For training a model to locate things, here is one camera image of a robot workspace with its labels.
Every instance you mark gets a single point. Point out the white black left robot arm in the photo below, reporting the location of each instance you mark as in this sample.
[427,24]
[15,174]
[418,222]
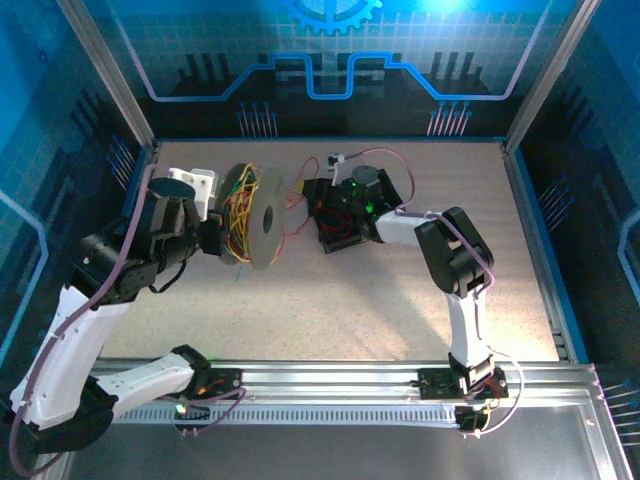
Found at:
[55,350]

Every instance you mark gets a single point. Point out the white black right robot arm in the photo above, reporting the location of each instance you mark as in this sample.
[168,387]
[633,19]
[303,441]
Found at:
[465,325]

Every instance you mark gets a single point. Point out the grey metal plate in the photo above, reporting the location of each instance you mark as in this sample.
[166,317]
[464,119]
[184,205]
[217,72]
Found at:
[325,455]

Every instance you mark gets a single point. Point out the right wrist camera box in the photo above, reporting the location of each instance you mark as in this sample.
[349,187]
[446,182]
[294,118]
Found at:
[335,161]

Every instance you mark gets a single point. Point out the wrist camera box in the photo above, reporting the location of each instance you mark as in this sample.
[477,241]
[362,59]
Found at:
[335,161]
[200,185]

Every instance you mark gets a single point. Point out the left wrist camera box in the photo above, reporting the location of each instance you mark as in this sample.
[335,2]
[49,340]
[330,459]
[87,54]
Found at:
[200,185]

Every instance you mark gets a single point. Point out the aluminium frame post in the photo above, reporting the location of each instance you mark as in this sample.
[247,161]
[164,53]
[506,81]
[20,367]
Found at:
[550,75]
[107,75]

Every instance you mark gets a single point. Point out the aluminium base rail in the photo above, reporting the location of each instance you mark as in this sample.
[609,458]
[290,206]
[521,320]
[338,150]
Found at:
[325,375]

